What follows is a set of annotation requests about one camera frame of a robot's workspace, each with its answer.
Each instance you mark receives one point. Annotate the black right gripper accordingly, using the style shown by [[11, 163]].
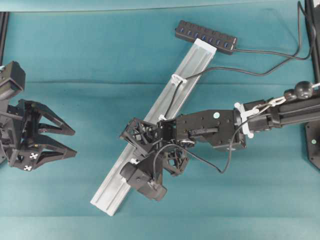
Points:
[[159, 139]]

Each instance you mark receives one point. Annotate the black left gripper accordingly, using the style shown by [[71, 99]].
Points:
[[19, 144]]

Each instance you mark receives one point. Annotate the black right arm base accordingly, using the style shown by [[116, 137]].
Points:
[[312, 134]]

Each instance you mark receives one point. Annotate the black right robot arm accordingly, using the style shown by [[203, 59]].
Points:
[[227, 130]]

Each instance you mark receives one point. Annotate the black USB hub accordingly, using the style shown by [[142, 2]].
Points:
[[189, 32]]

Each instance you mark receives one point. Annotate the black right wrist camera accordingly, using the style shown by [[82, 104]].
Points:
[[141, 177]]

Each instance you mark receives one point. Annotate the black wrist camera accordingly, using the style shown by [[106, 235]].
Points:
[[141, 177], [12, 80]]

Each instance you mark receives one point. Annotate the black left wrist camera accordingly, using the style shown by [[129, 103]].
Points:
[[12, 80]]

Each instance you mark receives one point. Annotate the black left frame post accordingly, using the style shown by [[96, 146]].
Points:
[[4, 19]]

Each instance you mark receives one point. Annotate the black frame post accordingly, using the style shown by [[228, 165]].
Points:
[[312, 9], [4, 19]]

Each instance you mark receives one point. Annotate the black right frame post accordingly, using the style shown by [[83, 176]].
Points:
[[312, 9]]

